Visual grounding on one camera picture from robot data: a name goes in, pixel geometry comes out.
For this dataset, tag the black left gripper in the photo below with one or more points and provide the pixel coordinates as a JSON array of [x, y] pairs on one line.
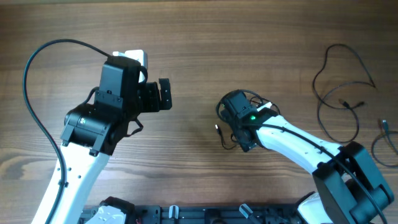
[[153, 104]]

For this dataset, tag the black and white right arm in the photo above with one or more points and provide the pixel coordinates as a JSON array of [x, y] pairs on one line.
[[350, 187]]

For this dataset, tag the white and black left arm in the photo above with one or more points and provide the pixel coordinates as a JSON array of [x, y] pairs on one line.
[[92, 131]]

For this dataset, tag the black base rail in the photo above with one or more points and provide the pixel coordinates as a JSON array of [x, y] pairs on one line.
[[154, 214]]

